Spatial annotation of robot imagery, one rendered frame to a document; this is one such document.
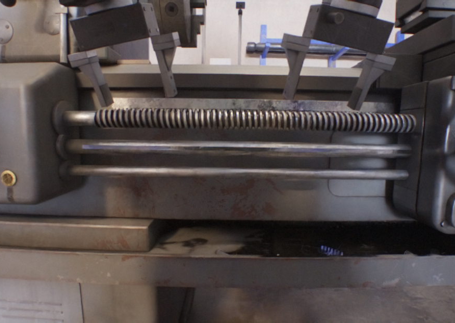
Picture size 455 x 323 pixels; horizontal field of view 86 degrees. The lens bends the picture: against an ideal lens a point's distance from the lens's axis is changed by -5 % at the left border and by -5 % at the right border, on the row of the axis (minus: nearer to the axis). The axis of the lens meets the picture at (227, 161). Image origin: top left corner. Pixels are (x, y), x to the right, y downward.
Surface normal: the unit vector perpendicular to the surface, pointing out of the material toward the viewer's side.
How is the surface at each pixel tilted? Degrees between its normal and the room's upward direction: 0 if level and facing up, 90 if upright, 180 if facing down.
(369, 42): 114
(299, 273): 90
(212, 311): 0
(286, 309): 0
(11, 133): 90
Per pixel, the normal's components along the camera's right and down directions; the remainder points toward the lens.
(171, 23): -0.01, 0.81
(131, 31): -0.12, 0.50
